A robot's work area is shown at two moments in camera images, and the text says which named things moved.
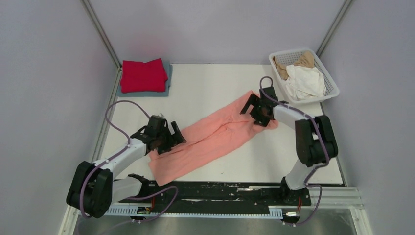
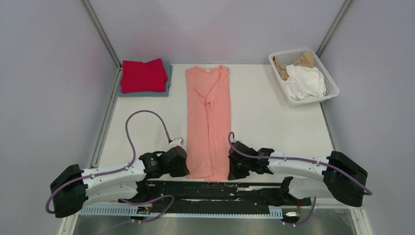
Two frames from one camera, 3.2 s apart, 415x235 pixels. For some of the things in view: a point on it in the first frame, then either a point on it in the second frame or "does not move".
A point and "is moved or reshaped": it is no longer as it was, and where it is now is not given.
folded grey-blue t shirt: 169,69 does not move
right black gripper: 262,121 → 234,174
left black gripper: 177,137 → 184,171
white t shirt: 304,82 does not move
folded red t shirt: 138,76 does not move
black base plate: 216,196 does not move
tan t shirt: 306,59 does not move
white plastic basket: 289,58 does not move
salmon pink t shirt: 207,136 is moved or reshaped
